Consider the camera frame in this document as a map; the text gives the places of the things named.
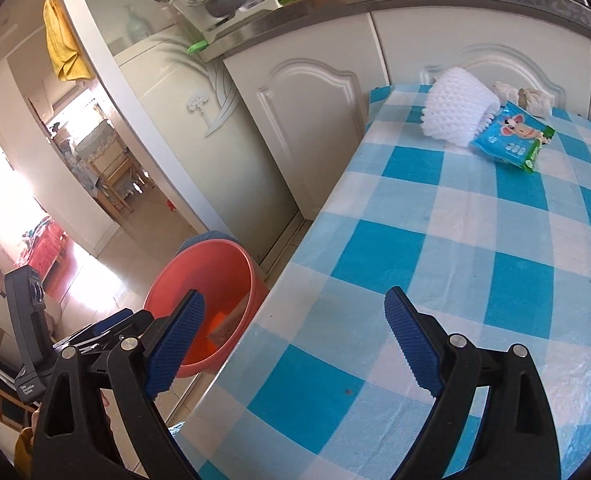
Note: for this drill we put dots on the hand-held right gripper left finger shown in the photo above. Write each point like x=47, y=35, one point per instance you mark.
x=175, y=345

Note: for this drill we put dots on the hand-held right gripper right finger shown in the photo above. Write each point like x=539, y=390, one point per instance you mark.
x=410, y=345

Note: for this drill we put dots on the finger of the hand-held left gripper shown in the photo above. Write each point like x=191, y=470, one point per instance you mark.
x=105, y=327

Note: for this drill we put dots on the red plastic basin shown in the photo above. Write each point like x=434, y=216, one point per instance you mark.
x=215, y=280

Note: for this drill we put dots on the red crate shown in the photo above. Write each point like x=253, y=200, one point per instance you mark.
x=45, y=252

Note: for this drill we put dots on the blue checked tablecloth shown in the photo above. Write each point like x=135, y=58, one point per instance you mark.
x=425, y=240

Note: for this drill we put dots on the blue plastic basin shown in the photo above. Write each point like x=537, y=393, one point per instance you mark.
x=220, y=236

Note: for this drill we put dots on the wooden chair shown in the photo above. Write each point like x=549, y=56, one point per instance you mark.
x=118, y=175

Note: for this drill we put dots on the white refrigerator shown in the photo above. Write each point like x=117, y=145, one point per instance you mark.
x=175, y=135

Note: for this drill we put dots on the blue wet wipes packet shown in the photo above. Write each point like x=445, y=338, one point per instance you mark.
x=513, y=137

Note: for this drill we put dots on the white foam fruit net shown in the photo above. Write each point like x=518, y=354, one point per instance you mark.
x=458, y=105

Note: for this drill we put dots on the crumpled white tissue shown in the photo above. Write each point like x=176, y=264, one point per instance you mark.
x=535, y=101
x=505, y=92

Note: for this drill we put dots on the yellow hanging towel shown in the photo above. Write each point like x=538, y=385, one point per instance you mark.
x=65, y=45

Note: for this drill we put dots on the white dish rack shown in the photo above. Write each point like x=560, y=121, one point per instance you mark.
x=215, y=0

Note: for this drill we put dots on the steel-edged kitchen counter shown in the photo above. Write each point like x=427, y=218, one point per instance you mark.
x=375, y=0

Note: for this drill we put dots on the white door frame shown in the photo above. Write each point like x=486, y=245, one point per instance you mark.
x=110, y=85

